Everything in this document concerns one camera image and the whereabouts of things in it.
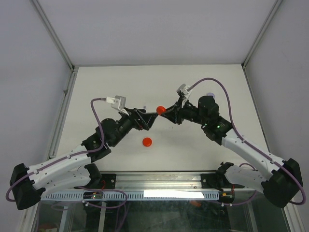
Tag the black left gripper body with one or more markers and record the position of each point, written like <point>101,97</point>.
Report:
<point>140,124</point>

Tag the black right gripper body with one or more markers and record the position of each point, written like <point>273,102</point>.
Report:
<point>187,112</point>

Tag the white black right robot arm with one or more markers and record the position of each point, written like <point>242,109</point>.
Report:
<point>277,179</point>

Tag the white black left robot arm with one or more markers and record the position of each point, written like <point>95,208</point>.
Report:
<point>76,168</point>

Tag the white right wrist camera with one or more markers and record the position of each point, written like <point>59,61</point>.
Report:
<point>184,92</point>

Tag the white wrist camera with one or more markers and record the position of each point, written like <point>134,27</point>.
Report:
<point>117,103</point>
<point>184,92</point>

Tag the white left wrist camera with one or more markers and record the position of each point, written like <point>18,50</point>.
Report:
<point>117,103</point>

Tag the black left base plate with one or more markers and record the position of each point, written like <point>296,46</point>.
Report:
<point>107,181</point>

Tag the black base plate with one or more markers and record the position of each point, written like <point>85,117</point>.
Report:
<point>216,181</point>
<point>107,181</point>

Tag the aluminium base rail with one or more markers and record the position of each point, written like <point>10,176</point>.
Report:
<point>159,180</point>

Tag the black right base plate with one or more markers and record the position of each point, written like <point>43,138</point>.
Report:
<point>216,181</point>

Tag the grey slotted cable tray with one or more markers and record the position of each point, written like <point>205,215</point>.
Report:
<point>144,195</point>

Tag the aluminium frame post right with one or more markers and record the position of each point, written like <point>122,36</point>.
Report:
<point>269,18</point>

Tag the aluminium frame post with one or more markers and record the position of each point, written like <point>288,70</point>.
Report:
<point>52,33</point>
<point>269,18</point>

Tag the aluminium frame post left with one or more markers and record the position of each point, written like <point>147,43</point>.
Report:
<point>52,33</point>

